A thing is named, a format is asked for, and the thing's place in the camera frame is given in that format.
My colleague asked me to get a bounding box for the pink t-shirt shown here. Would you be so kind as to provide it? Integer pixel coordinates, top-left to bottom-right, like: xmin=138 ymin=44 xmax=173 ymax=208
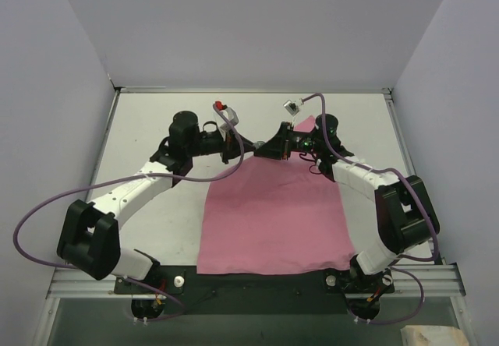
xmin=196 ymin=115 xmax=356 ymax=277

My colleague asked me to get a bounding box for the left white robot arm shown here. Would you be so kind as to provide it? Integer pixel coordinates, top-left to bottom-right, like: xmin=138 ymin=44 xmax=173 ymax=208
xmin=56 ymin=104 xmax=254 ymax=293

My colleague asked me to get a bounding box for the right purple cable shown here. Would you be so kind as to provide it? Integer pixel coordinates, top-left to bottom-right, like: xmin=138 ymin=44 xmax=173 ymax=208
xmin=298 ymin=93 xmax=441 ymax=326

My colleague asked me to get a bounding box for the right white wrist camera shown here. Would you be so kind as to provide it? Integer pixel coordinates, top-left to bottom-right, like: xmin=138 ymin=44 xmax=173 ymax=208
xmin=283 ymin=98 xmax=304 ymax=126

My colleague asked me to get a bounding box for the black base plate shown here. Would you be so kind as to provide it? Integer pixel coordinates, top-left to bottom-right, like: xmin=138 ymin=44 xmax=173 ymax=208
xmin=114 ymin=266 xmax=395 ymax=318

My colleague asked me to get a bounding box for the round green brooch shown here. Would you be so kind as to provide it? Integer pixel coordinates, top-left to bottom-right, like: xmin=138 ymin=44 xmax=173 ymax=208
xmin=253 ymin=141 xmax=264 ymax=149

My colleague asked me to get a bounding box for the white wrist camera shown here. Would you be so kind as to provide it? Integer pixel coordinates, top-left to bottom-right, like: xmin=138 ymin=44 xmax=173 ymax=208
xmin=283 ymin=98 xmax=304 ymax=126
xmin=214 ymin=101 xmax=239 ymax=139

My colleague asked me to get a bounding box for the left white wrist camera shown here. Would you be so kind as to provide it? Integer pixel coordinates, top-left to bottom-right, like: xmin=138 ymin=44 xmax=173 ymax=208
xmin=214 ymin=101 xmax=239 ymax=139

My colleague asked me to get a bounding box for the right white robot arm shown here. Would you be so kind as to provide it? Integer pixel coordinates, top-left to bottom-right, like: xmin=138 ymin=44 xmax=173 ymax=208
xmin=253 ymin=114 xmax=440 ymax=281

